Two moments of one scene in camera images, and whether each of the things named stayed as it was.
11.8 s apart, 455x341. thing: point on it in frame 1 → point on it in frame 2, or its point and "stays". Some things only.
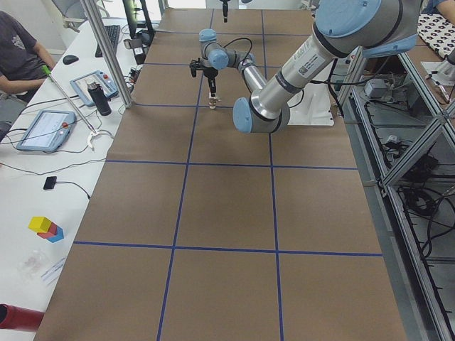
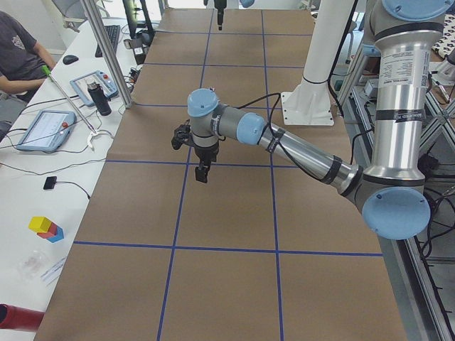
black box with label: [137, 46] stays
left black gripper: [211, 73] → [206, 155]
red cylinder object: [17, 317] stays
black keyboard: [113, 32] stays
